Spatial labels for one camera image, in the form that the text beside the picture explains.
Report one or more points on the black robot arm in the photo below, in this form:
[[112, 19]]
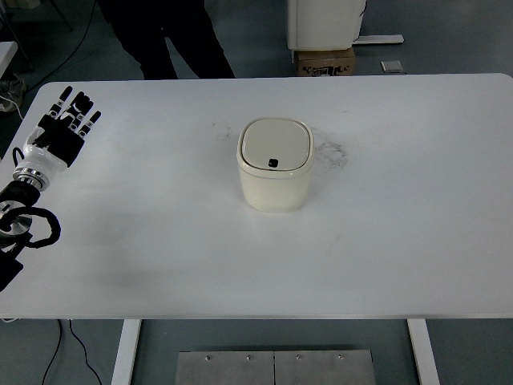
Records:
[[23, 224]]

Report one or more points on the white cabinet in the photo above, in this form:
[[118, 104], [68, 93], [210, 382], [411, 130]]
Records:
[[329, 25]]

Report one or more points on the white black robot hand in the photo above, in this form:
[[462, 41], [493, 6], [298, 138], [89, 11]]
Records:
[[55, 143]]

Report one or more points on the grey metal floor plate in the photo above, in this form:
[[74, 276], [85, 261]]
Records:
[[275, 367]]

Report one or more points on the white table foot bar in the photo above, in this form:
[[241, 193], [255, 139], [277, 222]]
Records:
[[377, 39]]

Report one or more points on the white table leg left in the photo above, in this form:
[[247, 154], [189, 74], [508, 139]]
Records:
[[126, 353]]

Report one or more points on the person in black trousers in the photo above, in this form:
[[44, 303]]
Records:
[[144, 27]]

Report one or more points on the white table leg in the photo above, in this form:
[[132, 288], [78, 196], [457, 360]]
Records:
[[423, 353], [126, 353]]

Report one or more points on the sneaker shoe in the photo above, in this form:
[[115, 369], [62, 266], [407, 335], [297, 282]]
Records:
[[12, 92]]

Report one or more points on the cream plastic trash can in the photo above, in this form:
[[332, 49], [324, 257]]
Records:
[[275, 158]]

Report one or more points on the small grey floor plate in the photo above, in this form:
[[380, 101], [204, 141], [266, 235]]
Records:
[[392, 67]]

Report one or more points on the white table leg right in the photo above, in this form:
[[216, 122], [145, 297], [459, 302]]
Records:
[[423, 353]]

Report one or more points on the brown cardboard box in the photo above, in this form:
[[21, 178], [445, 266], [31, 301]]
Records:
[[324, 63]]

